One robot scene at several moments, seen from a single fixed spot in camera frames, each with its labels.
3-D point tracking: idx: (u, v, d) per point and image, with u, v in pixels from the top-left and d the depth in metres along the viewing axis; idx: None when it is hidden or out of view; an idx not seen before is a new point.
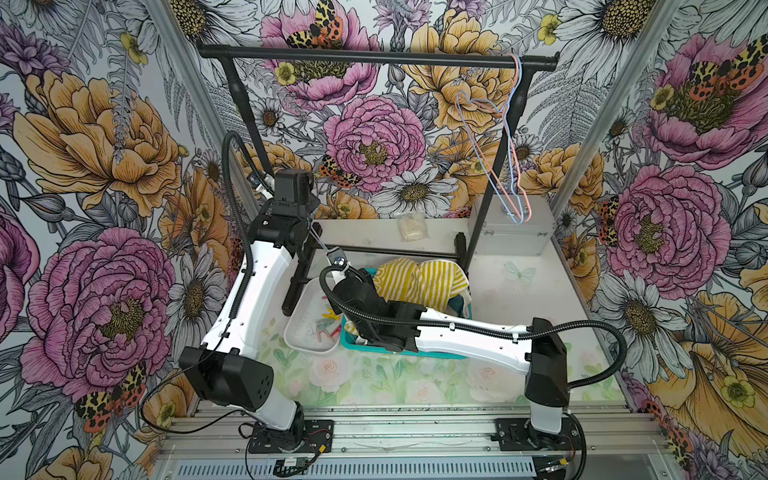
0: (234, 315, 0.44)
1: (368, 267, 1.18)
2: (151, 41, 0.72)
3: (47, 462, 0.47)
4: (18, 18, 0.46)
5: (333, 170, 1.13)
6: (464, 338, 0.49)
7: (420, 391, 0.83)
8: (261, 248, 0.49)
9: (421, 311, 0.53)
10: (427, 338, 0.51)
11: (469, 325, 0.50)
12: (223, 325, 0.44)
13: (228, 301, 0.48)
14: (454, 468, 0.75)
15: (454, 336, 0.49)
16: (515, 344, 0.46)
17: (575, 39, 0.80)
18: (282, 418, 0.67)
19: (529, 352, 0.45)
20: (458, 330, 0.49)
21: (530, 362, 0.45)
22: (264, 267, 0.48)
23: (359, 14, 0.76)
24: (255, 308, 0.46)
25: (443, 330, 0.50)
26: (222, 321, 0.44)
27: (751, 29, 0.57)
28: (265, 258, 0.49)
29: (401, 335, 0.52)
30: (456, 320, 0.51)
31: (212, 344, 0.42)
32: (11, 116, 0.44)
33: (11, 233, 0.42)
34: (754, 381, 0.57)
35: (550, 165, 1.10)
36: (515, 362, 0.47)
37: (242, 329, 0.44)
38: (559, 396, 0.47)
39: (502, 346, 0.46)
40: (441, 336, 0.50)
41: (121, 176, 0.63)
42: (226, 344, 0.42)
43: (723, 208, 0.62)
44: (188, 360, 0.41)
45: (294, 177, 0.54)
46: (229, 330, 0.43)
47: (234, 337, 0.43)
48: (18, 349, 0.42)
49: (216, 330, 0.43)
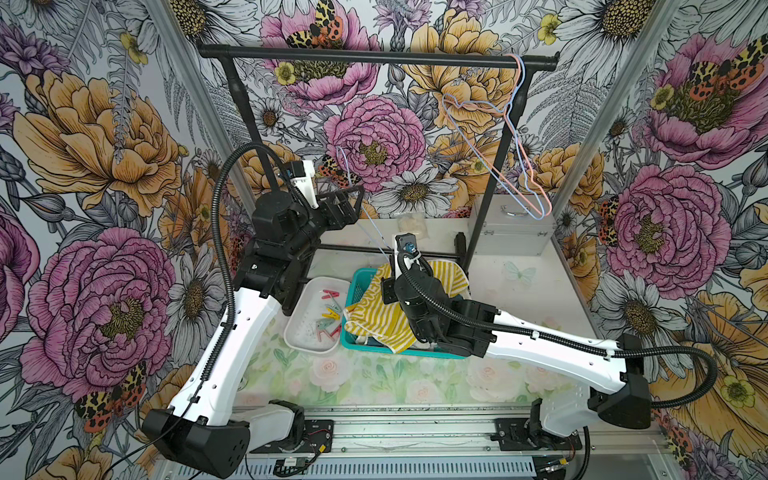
0: (206, 377, 0.40)
1: (364, 268, 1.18)
2: (151, 41, 0.72)
3: (47, 462, 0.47)
4: (18, 18, 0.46)
5: (333, 170, 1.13)
6: (549, 349, 0.44)
7: (420, 391, 0.83)
8: (245, 298, 0.45)
9: (493, 313, 0.48)
10: (505, 346, 0.46)
11: (555, 335, 0.45)
12: (194, 387, 0.40)
13: (203, 358, 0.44)
14: (454, 468, 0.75)
15: (535, 346, 0.44)
16: (606, 360, 0.42)
17: (575, 39, 0.80)
18: (280, 428, 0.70)
19: (624, 371, 0.41)
20: (542, 339, 0.45)
21: (625, 383, 0.41)
22: (246, 320, 0.44)
23: (359, 14, 0.76)
24: (231, 369, 0.41)
25: (523, 338, 0.45)
26: (194, 381, 0.40)
27: (751, 29, 0.57)
28: (249, 308, 0.45)
29: (469, 336, 0.47)
30: (540, 329, 0.45)
31: (179, 410, 0.38)
32: (11, 116, 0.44)
33: (11, 233, 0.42)
34: (754, 381, 0.57)
35: (550, 165, 1.10)
36: (607, 381, 0.42)
37: (212, 394, 0.39)
38: (641, 419, 0.44)
39: (591, 361, 0.42)
40: (521, 345, 0.45)
41: (121, 176, 0.63)
42: (194, 410, 0.38)
43: (723, 208, 0.62)
44: (153, 425, 0.37)
45: (270, 220, 0.45)
46: (199, 394, 0.39)
47: (203, 402, 0.39)
48: (18, 349, 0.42)
49: (186, 392, 0.39)
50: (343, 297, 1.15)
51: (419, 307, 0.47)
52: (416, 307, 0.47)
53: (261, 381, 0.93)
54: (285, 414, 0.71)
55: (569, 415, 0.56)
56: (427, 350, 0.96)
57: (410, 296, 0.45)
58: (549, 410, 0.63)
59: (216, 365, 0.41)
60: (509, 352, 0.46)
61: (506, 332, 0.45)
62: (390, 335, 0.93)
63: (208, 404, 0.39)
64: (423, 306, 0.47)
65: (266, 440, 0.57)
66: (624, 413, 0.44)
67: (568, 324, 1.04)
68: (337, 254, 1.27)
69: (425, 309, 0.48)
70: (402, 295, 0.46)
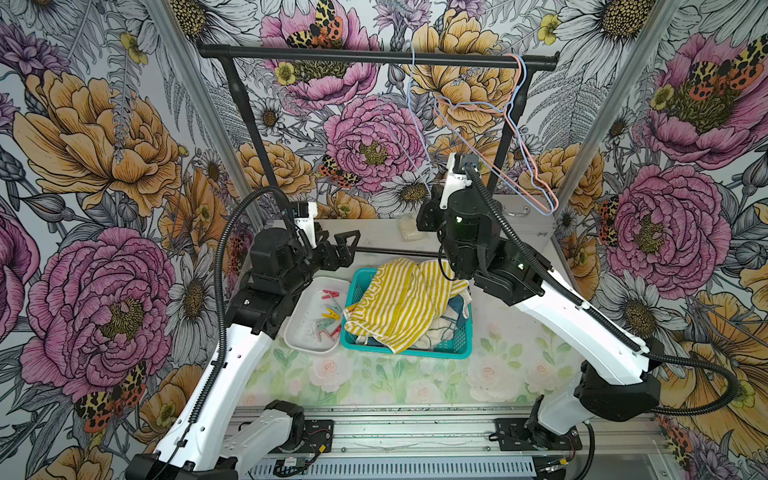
0: (195, 418, 0.40)
1: (364, 268, 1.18)
2: (151, 41, 0.72)
3: (47, 462, 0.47)
4: (18, 18, 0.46)
5: (333, 170, 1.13)
6: (590, 327, 0.41)
7: (420, 391, 0.83)
8: (238, 333, 0.45)
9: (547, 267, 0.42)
10: (545, 304, 0.42)
11: (602, 316, 0.42)
12: (181, 430, 0.39)
13: (193, 398, 0.41)
14: (454, 468, 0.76)
15: (576, 315, 0.41)
16: (631, 354, 0.40)
17: (575, 39, 0.80)
18: (276, 436, 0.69)
19: (644, 370, 0.40)
20: (587, 313, 0.41)
21: (642, 381, 0.40)
22: (237, 357, 0.44)
23: (359, 14, 0.76)
24: (219, 410, 0.41)
25: (568, 303, 0.41)
26: (181, 423, 0.40)
27: (751, 29, 0.57)
28: (240, 345, 0.44)
29: (514, 277, 0.41)
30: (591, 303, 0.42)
31: (165, 455, 0.38)
32: (11, 116, 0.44)
33: (11, 233, 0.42)
34: (754, 381, 0.57)
35: (550, 165, 1.10)
36: (626, 374, 0.41)
37: (201, 438, 0.39)
38: (623, 413, 0.45)
39: (621, 351, 0.40)
40: (564, 309, 0.41)
41: (121, 176, 0.63)
42: (181, 456, 0.37)
43: (723, 208, 0.62)
44: (136, 472, 0.36)
45: (269, 254, 0.47)
46: (187, 437, 0.38)
47: (190, 447, 0.38)
48: (18, 349, 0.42)
49: (172, 436, 0.39)
50: (343, 298, 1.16)
51: (468, 230, 0.42)
52: (465, 229, 0.42)
53: (261, 381, 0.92)
54: (282, 418, 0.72)
55: (562, 410, 0.58)
56: (427, 349, 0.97)
57: (467, 211, 0.39)
58: (545, 405, 0.64)
59: (204, 404, 0.40)
60: (545, 313, 0.44)
61: (556, 291, 0.41)
62: (390, 335, 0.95)
63: (195, 448, 0.38)
64: (473, 230, 0.42)
65: (268, 448, 0.58)
66: (612, 402, 0.44)
67: None
68: None
69: (473, 236, 0.43)
70: (459, 209, 0.39)
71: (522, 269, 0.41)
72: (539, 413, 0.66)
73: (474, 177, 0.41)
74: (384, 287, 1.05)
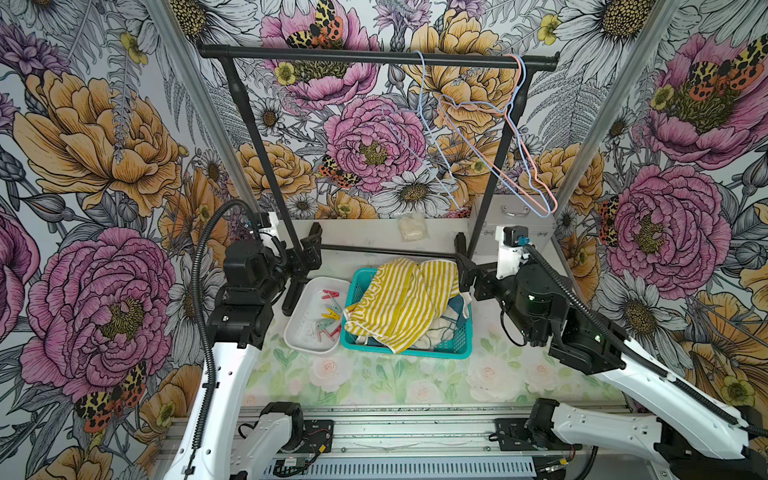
0: (198, 443, 0.39)
1: (364, 268, 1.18)
2: (151, 41, 0.72)
3: (47, 461, 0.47)
4: (18, 18, 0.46)
5: (333, 170, 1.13)
6: (678, 398, 0.40)
7: (420, 391, 0.83)
8: (223, 350, 0.45)
9: (623, 337, 0.42)
10: (629, 377, 0.42)
11: (691, 387, 0.41)
12: (186, 458, 0.38)
13: (189, 425, 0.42)
14: (454, 468, 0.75)
15: (664, 388, 0.40)
16: (730, 427, 0.39)
17: (575, 39, 0.80)
18: (279, 437, 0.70)
19: (747, 445, 0.38)
20: (674, 385, 0.40)
21: (745, 456, 0.38)
22: (229, 374, 0.43)
23: (359, 14, 0.76)
24: (220, 427, 0.40)
25: (653, 376, 0.41)
26: (184, 452, 0.38)
27: (751, 29, 0.57)
28: (230, 362, 0.44)
29: (592, 351, 0.42)
30: (676, 374, 0.41)
31: None
32: (11, 116, 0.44)
33: (11, 233, 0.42)
34: (754, 381, 0.57)
35: (550, 165, 1.10)
36: (725, 448, 0.39)
37: (208, 460, 0.38)
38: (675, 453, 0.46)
39: (716, 424, 0.39)
40: (649, 382, 0.41)
41: (121, 176, 0.63)
42: None
43: (723, 208, 0.62)
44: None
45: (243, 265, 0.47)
46: (193, 464, 0.38)
47: (199, 471, 0.37)
48: (18, 349, 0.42)
49: (178, 466, 0.38)
50: (344, 298, 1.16)
51: (541, 306, 0.43)
52: (538, 305, 0.43)
53: (261, 381, 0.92)
54: (282, 420, 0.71)
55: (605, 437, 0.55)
56: (427, 349, 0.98)
57: (538, 290, 0.41)
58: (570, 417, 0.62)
59: (206, 426, 0.40)
60: (628, 384, 0.43)
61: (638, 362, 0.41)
62: (390, 335, 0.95)
63: (206, 471, 0.37)
64: (544, 306, 0.43)
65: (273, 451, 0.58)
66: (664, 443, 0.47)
67: None
68: (336, 252, 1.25)
69: (546, 310, 0.44)
70: (529, 288, 0.42)
71: (598, 343, 0.41)
72: (554, 425, 0.63)
73: (537, 257, 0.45)
74: (384, 287, 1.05)
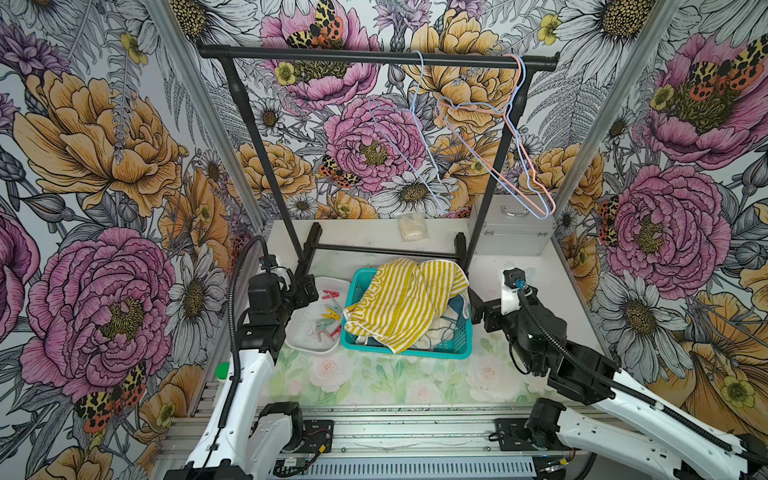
0: (223, 423, 0.44)
1: (364, 268, 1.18)
2: (151, 41, 0.72)
3: (47, 462, 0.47)
4: (18, 18, 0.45)
5: (333, 170, 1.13)
6: (671, 426, 0.44)
7: (420, 391, 0.83)
8: (250, 355, 0.53)
9: (613, 370, 0.48)
10: (620, 406, 0.47)
11: (680, 413, 0.45)
12: (210, 438, 0.42)
13: (214, 413, 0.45)
14: (454, 468, 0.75)
15: (655, 416, 0.45)
16: (725, 454, 0.42)
17: (575, 39, 0.80)
18: (282, 437, 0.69)
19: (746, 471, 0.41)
20: (664, 412, 0.45)
21: None
22: (250, 373, 0.50)
23: (359, 14, 0.76)
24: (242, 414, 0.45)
25: (644, 405, 0.45)
26: (208, 434, 0.43)
27: (751, 29, 0.57)
28: (252, 363, 0.51)
29: (583, 383, 0.48)
30: (664, 402, 0.45)
31: (198, 462, 0.40)
32: (11, 116, 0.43)
33: (11, 233, 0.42)
34: (754, 381, 0.57)
35: (550, 165, 1.10)
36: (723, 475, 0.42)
37: (231, 438, 0.43)
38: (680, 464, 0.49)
39: (711, 450, 0.42)
40: (639, 411, 0.46)
41: (121, 176, 0.63)
42: (215, 456, 0.41)
43: (723, 208, 0.62)
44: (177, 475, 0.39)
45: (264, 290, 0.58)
46: (217, 442, 0.42)
47: (223, 447, 0.41)
48: (18, 349, 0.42)
49: (203, 445, 0.42)
50: (343, 298, 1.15)
51: (540, 343, 0.50)
52: (537, 342, 0.50)
53: None
54: (282, 419, 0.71)
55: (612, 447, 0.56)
56: (427, 349, 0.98)
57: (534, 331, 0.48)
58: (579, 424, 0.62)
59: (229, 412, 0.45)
60: (621, 413, 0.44)
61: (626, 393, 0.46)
62: (390, 335, 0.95)
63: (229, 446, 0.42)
64: (543, 342, 0.50)
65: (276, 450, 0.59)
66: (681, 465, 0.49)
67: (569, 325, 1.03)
68: (336, 252, 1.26)
69: (544, 346, 0.50)
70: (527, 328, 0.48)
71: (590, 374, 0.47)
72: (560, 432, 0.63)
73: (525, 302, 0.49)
74: (384, 287, 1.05)
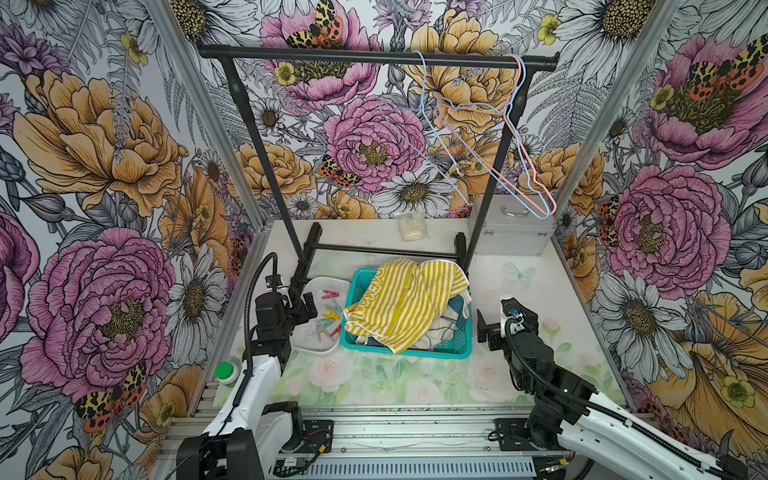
0: (237, 402, 0.48)
1: (364, 268, 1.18)
2: (151, 42, 0.72)
3: (47, 462, 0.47)
4: (18, 18, 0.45)
5: (333, 170, 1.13)
6: (642, 441, 0.49)
7: (420, 391, 0.83)
8: (262, 358, 0.59)
9: (591, 391, 0.55)
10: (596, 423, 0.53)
11: (649, 429, 0.50)
12: (226, 415, 0.46)
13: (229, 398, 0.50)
14: (454, 468, 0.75)
15: (629, 433, 0.50)
16: (697, 471, 0.45)
17: (575, 39, 0.80)
18: (282, 435, 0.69)
19: None
20: (635, 429, 0.50)
21: None
22: (261, 369, 0.56)
23: (359, 14, 0.76)
24: (255, 397, 0.50)
25: (616, 421, 0.52)
26: (224, 413, 0.47)
27: (752, 29, 0.57)
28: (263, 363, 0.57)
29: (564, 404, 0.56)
30: (635, 418, 0.51)
31: (213, 432, 0.43)
32: (11, 116, 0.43)
33: (11, 233, 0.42)
34: (754, 381, 0.57)
35: (550, 165, 1.10)
36: None
37: (244, 414, 0.46)
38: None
39: (682, 466, 0.46)
40: (612, 427, 0.52)
41: (121, 176, 0.63)
42: (229, 426, 0.44)
43: (723, 208, 0.62)
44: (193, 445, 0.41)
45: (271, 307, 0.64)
46: (232, 417, 0.46)
47: (236, 420, 0.45)
48: (18, 349, 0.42)
49: (218, 420, 0.45)
50: (343, 298, 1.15)
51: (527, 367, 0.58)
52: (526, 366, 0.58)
53: None
54: (282, 417, 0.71)
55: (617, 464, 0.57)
56: (427, 349, 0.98)
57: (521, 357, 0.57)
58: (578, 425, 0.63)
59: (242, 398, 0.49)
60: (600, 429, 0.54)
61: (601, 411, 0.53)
62: (391, 335, 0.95)
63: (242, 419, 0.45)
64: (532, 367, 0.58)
65: (274, 448, 0.57)
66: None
67: (569, 325, 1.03)
68: (336, 252, 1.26)
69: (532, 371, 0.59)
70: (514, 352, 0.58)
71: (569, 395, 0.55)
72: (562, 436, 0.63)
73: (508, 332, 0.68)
74: (384, 287, 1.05)
